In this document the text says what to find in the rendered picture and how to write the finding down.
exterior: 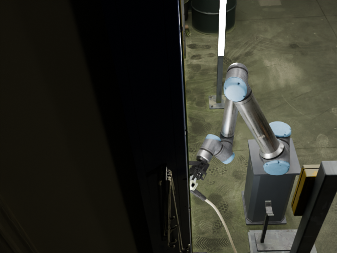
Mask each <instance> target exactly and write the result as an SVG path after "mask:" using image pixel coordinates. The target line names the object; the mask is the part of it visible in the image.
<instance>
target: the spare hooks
mask: <svg viewBox="0 0 337 253"><path fill-rule="evenodd" d="M163 169H164V170H163ZM162 174H164V175H162ZM159 175H160V180H159V181H158V185H160V186H161V182H162V180H164V181H167V180H168V194H167V200H166V210H165V217H164V218H165V221H164V228H163V236H167V245H168V246H169V247H171V248H174V247H175V245H174V246H170V245H169V242H170V243H176V242H177V239H175V240H174V241H170V233H171V232H172V230H174V229H176V228H177V231H178V230H179V231H178V241H179V236H180V241H179V249H180V242H181V250H186V249H189V247H190V244H189V245H188V246H187V247H186V248H183V245H182V238H181V232H180V226H179V221H178V215H177V208H176V202H175V197H174V193H176V192H175V186H174V182H173V178H172V171H171V170H170V169H168V168H167V163H165V165H164V167H163V166H161V167H160V171H159ZM167 175H169V177H168V176H167ZM171 189H172V196H173V201H174V207H175V215H176V223H177V224H176V226H175V227H173V228H170V223H171V220H174V218H175V216H173V218H170V217H171ZM165 230H166V231H167V233H166V234H165ZM181 250H179V252H180V253H188V252H189V250H188V251H187V252H181Z"/></svg>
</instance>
